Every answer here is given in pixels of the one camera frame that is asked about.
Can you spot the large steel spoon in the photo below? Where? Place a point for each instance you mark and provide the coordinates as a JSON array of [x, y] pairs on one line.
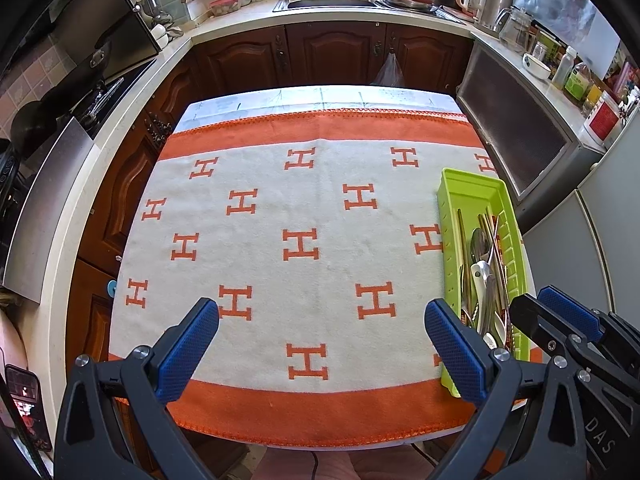
[[480, 245]]

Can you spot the grey refrigerator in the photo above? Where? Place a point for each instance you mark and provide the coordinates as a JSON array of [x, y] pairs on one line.
[[600, 240]]

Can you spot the green plastic tray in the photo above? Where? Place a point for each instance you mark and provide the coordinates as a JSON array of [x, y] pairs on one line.
[[470, 185]]

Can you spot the pale blue table cover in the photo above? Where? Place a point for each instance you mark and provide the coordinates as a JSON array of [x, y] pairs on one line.
[[300, 97]]

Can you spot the stainless steel panel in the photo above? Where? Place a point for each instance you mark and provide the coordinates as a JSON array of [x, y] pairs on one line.
[[47, 210]]

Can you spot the white ceramic spoon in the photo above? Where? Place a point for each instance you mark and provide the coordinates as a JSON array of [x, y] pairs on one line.
[[482, 272]]

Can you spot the bamboo chopstick red bands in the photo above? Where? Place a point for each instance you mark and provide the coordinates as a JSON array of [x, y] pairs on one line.
[[460, 240]]

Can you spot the grey metal cabinet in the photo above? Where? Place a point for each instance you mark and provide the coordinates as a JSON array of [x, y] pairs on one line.
[[520, 120]]

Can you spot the black wok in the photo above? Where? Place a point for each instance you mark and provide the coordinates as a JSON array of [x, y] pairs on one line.
[[30, 127]]

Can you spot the white patterned bowl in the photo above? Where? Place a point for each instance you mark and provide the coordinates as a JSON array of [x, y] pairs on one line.
[[536, 66]]

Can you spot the green labelled oil bottle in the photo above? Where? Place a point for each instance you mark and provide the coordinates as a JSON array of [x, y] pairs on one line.
[[578, 85]]

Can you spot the orange grey patterned blanket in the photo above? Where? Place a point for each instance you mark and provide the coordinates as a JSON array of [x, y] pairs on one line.
[[300, 310]]

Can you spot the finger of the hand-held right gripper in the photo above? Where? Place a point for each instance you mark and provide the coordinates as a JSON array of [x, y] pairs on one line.
[[570, 310], [540, 325]]

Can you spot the white electric kettle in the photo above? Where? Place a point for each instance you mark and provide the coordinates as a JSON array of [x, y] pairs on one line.
[[485, 2]]

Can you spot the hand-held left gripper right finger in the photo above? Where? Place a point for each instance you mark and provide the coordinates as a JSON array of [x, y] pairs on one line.
[[455, 350]]

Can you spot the steel sink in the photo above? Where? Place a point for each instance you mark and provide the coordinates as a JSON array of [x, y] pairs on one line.
[[325, 4]]

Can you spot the clear plastic bottle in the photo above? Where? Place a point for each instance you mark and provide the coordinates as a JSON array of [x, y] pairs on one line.
[[564, 70]]

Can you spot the wooden chopsticks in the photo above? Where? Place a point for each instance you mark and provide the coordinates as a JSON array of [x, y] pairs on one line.
[[501, 245]]

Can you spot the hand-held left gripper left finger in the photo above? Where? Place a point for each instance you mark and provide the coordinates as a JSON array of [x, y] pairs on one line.
[[190, 345]]

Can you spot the pink lidded container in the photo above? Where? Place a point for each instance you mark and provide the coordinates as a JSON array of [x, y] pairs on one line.
[[224, 5]]

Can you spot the black smartphone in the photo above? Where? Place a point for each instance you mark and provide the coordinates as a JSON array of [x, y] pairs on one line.
[[27, 405]]

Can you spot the clear plastic bag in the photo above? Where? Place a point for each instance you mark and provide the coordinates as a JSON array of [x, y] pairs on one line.
[[389, 72]]

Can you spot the brown wooden cabinets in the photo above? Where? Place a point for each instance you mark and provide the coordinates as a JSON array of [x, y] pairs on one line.
[[330, 55]]

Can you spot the black range hood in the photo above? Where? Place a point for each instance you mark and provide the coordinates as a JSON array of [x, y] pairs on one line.
[[110, 35]]

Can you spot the red labelled white jar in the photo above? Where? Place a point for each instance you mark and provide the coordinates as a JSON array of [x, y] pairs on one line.
[[602, 120]]

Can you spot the glass pitcher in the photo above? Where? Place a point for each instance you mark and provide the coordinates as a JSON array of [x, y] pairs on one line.
[[515, 32]]

